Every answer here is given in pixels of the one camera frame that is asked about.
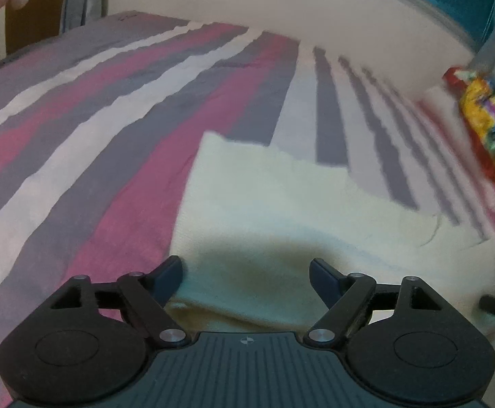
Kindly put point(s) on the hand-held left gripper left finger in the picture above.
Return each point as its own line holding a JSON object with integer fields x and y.
{"x": 171, "y": 274}

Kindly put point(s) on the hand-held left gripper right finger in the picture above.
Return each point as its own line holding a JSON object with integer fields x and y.
{"x": 320, "y": 276}

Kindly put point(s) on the white knitted sweater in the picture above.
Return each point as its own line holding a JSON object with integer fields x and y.
{"x": 298, "y": 204}

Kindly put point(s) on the pink grey striped bed sheet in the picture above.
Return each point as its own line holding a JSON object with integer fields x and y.
{"x": 102, "y": 136}

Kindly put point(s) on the colourful shiny cloth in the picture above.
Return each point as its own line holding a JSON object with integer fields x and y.
{"x": 492, "y": 136}

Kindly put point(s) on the brown wooden wardrobe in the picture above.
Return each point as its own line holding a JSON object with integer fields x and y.
{"x": 34, "y": 17}

